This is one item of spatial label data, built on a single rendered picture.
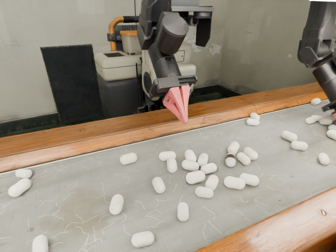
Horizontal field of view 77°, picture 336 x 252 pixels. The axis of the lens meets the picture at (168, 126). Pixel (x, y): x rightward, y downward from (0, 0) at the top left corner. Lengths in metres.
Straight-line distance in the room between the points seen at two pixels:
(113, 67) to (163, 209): 0.94
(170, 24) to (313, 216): 0.41
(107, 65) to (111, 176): 0.82
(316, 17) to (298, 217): 0.54
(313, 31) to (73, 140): 0.68
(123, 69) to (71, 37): 1.17
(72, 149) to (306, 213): 0.45
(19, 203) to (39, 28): 1.96
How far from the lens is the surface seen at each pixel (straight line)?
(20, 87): 2.39
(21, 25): 2.30
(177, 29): 0.47
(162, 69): 0.49
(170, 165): 0.42
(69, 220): 0.39
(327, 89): 0.72
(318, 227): 0.38
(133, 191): 0.40
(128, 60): 1.21
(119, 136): 0.53
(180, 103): 0.45
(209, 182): 0.39
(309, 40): 0.74
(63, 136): 0.56
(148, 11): 0.54
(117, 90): 1.23
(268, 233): 0.34
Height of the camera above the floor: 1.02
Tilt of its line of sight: 28 degrees down
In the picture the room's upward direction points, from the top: straight up
